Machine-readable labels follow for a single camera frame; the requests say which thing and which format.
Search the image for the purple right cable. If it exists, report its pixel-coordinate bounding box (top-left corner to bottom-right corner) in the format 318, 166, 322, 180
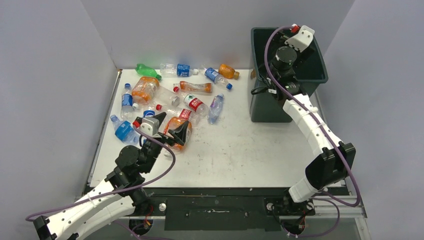
263, 25, 361, 208

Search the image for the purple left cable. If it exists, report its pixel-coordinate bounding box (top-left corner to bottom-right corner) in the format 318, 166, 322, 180
25, 127, 176, 222

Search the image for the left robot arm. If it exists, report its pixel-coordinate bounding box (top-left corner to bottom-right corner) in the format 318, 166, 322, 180
26, 112, 190, 240

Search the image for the flattened orange label bottle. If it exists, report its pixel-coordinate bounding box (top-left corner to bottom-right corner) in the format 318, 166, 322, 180
173, 81, 213, 94

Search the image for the dark green plastic bin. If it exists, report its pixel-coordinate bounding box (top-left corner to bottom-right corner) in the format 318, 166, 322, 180
248, 27, 328, 123

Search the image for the clear bottle blue label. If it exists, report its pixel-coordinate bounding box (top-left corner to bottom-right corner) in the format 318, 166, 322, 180
159, 63, 200, 77

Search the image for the large orange label bottle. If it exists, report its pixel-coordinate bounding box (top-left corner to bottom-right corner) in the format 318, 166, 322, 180
131, 76, 160, 105

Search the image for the orange juice bottle far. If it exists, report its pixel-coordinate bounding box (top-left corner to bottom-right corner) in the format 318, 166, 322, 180
218, 63, 240, 80

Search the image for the small clear water bottle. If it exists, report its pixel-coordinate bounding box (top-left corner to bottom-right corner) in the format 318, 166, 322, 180
207, 93, 225, 124

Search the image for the clear bottle silver cap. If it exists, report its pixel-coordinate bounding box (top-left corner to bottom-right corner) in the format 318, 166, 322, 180
155, 86, 180, 107

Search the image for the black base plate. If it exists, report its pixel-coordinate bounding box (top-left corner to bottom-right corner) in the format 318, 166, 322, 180
124, 187, 315, 231

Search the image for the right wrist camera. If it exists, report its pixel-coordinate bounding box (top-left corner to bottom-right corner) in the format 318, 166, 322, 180
284, 24, 315, 53

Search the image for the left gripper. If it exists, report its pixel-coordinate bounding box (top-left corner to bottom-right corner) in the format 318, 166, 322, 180
141, 112, 188, 173

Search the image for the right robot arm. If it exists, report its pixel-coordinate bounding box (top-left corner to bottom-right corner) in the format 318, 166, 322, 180
170, 26, 356, 214

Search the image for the large Pepsi bottle blue cap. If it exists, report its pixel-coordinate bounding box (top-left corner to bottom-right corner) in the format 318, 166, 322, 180
142, 109, 156, 118

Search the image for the green plastic bottle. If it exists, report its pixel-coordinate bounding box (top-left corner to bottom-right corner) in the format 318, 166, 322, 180
135, 63, 162, 81

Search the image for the Nongfu bottle red cap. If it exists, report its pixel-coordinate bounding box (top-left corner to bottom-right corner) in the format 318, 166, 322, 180
155, 104, 201, 125

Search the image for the blue label bottle blue cap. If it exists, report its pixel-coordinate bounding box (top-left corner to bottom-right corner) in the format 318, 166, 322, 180
204, 67, 233, 91

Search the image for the crushed orange label bottle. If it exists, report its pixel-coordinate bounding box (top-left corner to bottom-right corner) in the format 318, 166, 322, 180
162, 117, 192, 153

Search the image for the purple cable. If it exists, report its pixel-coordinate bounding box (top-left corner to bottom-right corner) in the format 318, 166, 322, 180
263, 25, 361, 208
25, 127, 176, 222

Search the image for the blue label bottle left edge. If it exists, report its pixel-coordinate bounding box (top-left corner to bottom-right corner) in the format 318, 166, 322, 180
110, 115, 140, 145

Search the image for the Nongfu bottle red white label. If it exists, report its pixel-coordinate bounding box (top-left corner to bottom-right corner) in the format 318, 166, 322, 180
172, 86, 209, 117

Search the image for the slim blue label bottle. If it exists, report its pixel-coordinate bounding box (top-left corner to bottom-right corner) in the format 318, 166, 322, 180
120, 83, 134, 120

